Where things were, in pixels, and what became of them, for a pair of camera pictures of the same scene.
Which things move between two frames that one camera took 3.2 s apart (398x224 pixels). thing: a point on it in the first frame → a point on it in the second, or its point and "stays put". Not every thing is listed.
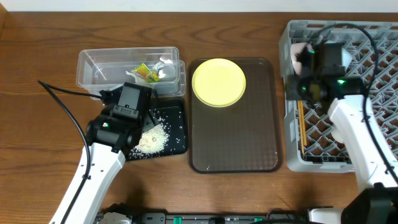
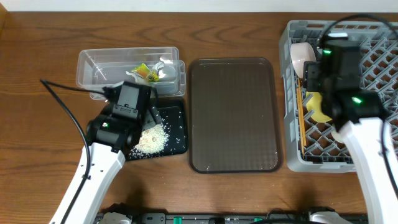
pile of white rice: [152, 141] stays put
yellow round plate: [218, 83] → [314, 104]
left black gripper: [149, 121] stays put
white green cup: [338, 135] stays put
